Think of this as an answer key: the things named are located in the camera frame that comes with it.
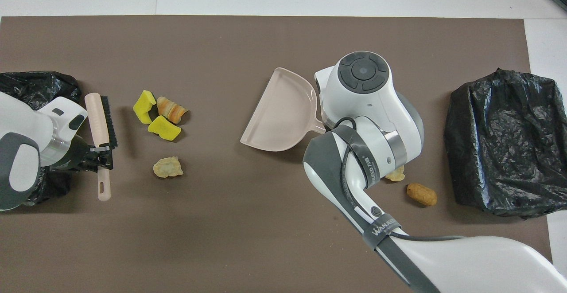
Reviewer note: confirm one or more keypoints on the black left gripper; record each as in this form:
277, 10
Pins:
75, 155

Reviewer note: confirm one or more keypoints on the beige brush with black bristles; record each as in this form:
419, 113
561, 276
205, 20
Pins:
98, 120

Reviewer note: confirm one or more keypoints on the yellow and green sponge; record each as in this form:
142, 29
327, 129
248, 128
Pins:
144, 107

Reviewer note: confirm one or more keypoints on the pale beige bread chunk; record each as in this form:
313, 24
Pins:
167, 167
396, 175

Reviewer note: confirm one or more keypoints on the yellow sponge piece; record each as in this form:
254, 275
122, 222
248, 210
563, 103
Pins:
164, 129

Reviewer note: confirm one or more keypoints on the orange striped bread toy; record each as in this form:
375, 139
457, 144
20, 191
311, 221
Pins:
172, 109

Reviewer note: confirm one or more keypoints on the beige plastic dustpan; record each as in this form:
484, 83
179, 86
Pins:
283, 115

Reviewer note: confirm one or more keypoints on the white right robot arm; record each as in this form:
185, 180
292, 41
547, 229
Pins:
376, 107

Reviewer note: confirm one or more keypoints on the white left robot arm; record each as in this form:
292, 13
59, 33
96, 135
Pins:
26, 129

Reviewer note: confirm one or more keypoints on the black bag lined bin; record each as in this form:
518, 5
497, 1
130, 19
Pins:
26, 84
505, 142

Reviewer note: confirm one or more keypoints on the brown table mat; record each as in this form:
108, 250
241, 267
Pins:
221, 240

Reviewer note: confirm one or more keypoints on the brown nugget toy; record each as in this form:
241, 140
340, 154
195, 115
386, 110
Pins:
421, 194

